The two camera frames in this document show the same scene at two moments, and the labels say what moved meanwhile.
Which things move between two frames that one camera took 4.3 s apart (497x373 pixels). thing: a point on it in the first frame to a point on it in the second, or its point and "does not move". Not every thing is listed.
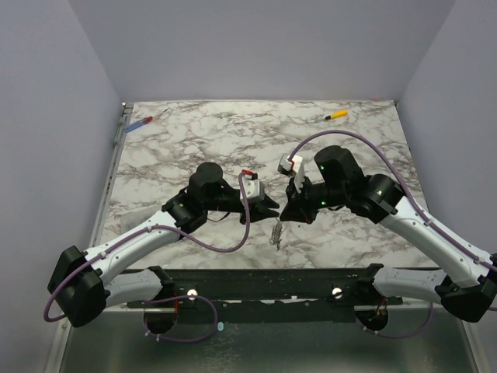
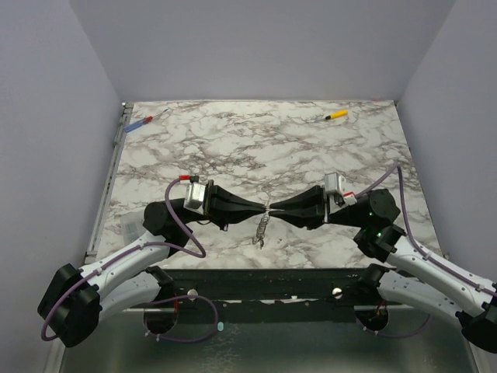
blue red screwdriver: x=146 y=120 does not move
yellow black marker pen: x=337 y=114 does not move
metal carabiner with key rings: x=276 y=233 to x=261 y=228
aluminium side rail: x=123 y=116 does not move
